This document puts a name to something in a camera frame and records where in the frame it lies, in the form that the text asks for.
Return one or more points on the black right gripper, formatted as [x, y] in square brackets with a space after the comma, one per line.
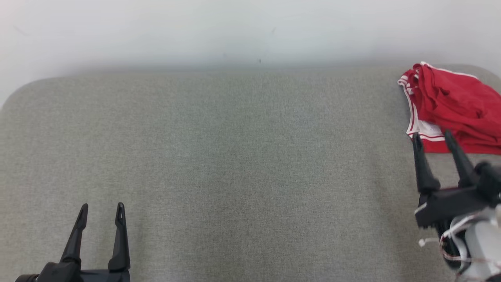
[450, 201]

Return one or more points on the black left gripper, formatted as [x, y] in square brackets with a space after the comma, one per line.
[78, 276]

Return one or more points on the red basketball jersey white sleeves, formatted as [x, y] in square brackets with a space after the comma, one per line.
[424, 129]

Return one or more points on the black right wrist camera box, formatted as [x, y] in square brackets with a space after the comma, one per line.
[491, 182]

